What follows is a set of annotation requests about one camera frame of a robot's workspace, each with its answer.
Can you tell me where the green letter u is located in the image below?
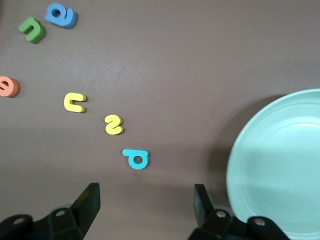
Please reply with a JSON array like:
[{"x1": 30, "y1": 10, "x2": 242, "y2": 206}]
[{"x1": 18, "y1": 16, "x2": 46, "y2": 45}]

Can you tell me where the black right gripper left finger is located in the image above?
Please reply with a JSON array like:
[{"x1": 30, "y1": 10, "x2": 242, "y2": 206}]
[{"x1": 0, "y1": 182, "x2": 101, "y2": 240}]

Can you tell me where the orange letter e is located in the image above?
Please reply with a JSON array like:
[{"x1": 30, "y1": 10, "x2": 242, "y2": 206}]
[{"x1": 0, "y1": 76, "x2": 20, "y2": 98}]

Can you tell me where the yellow letter u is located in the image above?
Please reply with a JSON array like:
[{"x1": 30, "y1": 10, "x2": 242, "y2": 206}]
[{"x1": 63, "y1": 92, "x2": 87, "y2": 114}]

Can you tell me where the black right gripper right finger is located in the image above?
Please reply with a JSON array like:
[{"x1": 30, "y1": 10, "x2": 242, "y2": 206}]
[{"x1": 187, "y1": 184, "x2": 291, "y2": 240}]

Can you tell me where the yellow letter s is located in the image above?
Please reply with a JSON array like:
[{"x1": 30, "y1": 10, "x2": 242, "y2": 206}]
[{"x1": 104, "y1": 114, "x2": 124, "y2": 135}]

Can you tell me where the teal letter p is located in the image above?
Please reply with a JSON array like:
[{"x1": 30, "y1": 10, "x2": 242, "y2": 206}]
[{"x1": 122, "y1": 149, "x2": 151, "y2": 170}]

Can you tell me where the light green plate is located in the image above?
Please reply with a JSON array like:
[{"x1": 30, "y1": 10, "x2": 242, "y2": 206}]
[{"x1": 226, "y1": 88, "x2": 320, "y2": 240}]

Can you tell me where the blue letter a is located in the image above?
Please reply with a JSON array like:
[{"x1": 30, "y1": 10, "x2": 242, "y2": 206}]
[{"x1": 44, "y1": 2, "x2": 78, "y2": 30}]

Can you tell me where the brown table mat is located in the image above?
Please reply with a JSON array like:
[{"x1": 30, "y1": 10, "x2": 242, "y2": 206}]
[{"x1": 0, "y1": 0, "x2": 320, "y2": 240}]

